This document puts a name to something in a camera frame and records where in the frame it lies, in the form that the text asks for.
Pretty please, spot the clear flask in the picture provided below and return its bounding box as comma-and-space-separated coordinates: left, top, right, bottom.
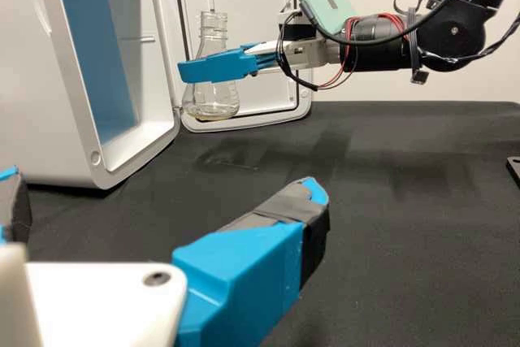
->
180, 0, 241, 123

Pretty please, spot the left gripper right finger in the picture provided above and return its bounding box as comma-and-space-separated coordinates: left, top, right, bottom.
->
171, 176, 331, 347

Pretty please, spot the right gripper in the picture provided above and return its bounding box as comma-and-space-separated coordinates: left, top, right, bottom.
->
176, 36, 347, 85

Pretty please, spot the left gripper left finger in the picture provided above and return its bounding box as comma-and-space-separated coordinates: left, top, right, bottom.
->
0, 165, 33, 245

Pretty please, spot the white incubator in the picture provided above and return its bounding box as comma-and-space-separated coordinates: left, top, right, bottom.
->
0, 0, 182, 191

